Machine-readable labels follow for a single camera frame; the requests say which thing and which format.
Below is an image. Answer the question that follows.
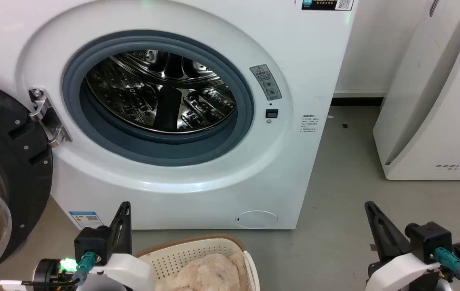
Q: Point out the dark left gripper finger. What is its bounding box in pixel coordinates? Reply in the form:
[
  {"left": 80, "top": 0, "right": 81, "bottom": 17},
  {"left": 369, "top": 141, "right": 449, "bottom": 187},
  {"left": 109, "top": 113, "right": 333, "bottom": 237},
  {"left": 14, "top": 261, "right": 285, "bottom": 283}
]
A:
[
  {"left": 108, "top": 201, "right": 127, "bottom": 256},
  {"left": 125, "top": 201, "right": 132, "bottom": 255}
]

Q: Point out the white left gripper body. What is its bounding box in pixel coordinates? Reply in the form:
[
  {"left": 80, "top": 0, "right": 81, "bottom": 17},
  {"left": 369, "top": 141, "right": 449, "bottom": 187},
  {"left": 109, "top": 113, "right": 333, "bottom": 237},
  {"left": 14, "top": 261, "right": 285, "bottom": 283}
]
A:
[{"left": 80, "top": 251, "right": 156, "bottom": 291}]

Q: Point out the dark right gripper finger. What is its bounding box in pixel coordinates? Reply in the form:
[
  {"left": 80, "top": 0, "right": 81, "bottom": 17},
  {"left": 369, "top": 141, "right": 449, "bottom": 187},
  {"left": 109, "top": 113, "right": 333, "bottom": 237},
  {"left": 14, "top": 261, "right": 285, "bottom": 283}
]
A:
[{"left": 364, "top": 200, "right": 411, "bottom": 262}]

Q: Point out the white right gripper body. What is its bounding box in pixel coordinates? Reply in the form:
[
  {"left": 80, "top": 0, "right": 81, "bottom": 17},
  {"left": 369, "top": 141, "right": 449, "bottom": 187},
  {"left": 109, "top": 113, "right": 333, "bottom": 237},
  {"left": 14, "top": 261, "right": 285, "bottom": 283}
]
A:
[{"left": 366, "top": 251, "right": 453, "bottom": 291}]

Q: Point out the fluffy cream plush fabric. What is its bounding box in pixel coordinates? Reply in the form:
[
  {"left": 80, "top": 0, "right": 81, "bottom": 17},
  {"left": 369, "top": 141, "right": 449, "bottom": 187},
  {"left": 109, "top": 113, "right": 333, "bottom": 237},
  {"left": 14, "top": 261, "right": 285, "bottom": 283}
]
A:
[{"left": 166, "top": 253, "right": 249, "bottom": 291}]

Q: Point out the black round washer door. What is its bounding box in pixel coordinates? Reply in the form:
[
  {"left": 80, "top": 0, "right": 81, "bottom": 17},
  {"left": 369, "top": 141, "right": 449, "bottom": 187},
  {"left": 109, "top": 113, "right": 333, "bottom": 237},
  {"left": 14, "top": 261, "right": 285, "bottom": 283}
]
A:
[{"left": 0, "top": 77, "right": 54, "bottom": 285}]

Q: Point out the stainless steel washing machine drum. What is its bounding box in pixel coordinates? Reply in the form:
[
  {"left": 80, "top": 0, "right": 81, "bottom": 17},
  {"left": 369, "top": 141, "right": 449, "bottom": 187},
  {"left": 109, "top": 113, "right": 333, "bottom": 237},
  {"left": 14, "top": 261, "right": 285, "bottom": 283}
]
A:
[{"left": 85, "top": 49, "right": 237, "bottom": 134}]

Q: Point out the blue energy label sticker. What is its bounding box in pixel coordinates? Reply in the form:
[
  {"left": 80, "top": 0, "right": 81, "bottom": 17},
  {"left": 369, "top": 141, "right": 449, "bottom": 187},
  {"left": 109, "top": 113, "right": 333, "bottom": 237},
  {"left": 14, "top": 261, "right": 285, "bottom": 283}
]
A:
[{"left": 68, "top": 211, "right": 104, "bottom": 230}]

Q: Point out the white perforated laundry basket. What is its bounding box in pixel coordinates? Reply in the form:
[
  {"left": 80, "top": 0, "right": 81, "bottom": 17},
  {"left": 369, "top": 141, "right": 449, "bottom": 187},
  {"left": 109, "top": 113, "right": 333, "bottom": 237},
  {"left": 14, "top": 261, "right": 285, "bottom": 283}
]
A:
[{"left": 136, "top": 235, "right": 260, "bottom": 291}]

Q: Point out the white front-load washing machine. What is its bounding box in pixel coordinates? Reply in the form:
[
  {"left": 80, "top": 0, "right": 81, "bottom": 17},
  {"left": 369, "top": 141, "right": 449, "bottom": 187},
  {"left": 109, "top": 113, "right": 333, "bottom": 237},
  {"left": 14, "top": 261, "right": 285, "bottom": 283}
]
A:
[{"left": 0, "top": 0, "right": 355, "bottom": 230}]

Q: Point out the grey rubber door gasket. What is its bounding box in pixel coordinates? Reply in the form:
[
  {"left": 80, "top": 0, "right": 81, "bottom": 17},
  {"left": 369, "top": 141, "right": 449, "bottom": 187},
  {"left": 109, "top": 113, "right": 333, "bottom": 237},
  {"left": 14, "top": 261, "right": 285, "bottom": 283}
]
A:
[{"left": 62, "top": 30, "right": 255, "bottom": 167}]

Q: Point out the oval filter cover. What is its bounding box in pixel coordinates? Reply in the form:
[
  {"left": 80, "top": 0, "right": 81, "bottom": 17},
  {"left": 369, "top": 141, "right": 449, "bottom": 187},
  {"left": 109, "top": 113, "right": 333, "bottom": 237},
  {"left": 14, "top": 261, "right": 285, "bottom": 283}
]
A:
[{"left": 236, "top": 210, "right": 278, "bottom": 230}]

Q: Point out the metal door hinge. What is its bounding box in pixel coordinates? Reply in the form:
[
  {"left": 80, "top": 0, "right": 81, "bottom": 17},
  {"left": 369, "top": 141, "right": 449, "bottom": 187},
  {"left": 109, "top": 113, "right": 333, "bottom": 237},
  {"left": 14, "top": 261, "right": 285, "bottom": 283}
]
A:
[{"left": 28, "top": 87, "right": 72, "bottom": 148}]

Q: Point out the black baseboard strip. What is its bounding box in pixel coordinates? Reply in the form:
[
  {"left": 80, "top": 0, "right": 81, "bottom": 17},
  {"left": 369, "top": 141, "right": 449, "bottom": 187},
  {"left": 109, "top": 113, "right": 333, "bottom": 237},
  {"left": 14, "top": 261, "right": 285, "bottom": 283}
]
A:
[{"left": 330, "top": 97, "right": 385, "bottom": 107}]

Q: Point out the white air purifier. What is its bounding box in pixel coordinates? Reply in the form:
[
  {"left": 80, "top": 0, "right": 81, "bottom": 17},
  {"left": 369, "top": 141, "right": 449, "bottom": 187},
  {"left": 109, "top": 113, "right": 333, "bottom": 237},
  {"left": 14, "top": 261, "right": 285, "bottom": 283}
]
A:
[{"left": 373, "top": 0, "right": 460, "bottom": 181}]

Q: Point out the grey warning sticker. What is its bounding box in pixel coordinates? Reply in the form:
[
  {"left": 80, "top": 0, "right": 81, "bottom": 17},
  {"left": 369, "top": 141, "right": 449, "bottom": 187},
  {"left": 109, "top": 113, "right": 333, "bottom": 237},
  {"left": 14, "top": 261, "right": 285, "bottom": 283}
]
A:
[{"left": 249, "top": 64, "right": 283, "bottom": 101}]

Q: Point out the dark QR code sticker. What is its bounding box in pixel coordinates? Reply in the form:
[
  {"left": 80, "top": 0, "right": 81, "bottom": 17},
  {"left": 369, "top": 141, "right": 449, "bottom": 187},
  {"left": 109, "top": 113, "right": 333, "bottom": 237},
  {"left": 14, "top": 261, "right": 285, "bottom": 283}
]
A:
[{"left": 302, "top": 0, "right": 354, "bottom": 11}]

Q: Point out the teal right camera cable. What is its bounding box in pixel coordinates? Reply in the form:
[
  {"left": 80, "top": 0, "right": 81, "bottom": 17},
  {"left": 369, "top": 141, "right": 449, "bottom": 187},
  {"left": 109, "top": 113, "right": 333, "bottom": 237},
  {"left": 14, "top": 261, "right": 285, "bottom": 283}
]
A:
[{"left": 434, "top": 247, "right": 460, "bottom": 291}]

